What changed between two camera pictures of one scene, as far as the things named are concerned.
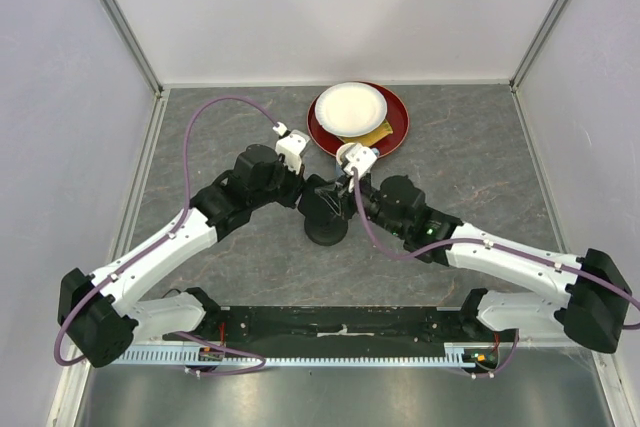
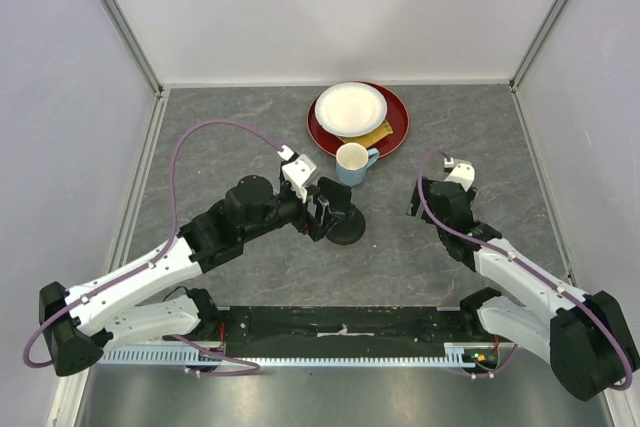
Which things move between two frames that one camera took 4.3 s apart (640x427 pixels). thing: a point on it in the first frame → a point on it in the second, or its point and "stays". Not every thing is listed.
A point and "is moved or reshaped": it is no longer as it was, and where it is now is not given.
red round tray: (397, 117) stays
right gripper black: (365, 179) → (415, 201)
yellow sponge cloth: (382, 131) stays
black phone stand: (326, 231) is moved or reshaped
